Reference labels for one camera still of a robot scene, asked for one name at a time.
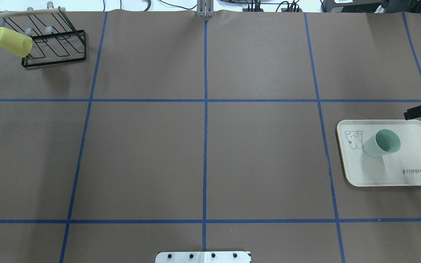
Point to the black wire cup rack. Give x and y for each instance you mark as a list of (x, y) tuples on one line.
[(55, 38)]

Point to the yellow cup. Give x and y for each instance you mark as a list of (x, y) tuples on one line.
[(15, 42)]

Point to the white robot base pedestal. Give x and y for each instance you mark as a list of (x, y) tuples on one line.
[(204, 257)]

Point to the pale green cup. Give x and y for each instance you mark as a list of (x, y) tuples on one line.
[(383, 142)]

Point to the aluminium frame post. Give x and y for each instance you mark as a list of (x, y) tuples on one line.
[(205, 8)]

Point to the cream rabbit serving tray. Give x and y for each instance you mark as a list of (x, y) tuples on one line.
[(402, 168)]

